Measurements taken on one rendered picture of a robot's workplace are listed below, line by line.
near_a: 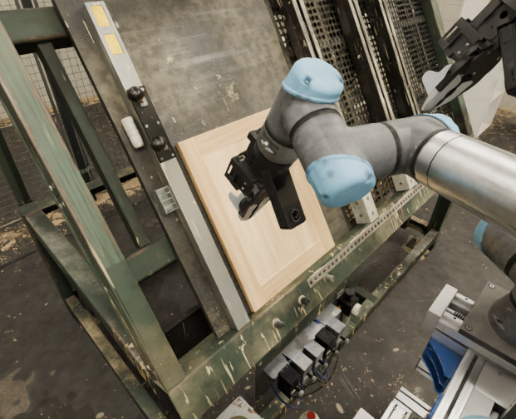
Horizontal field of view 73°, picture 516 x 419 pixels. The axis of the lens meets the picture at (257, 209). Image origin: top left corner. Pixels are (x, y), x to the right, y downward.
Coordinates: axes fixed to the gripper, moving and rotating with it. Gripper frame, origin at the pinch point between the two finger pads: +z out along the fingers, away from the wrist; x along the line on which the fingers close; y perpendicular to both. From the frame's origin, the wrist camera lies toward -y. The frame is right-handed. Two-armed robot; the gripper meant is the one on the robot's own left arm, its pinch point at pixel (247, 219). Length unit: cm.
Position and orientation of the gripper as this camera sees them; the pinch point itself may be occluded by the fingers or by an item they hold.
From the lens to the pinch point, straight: 72.8
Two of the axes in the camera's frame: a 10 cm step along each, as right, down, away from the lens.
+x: -7.1, 4.1, -5.7
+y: -6.2, -7.5, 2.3
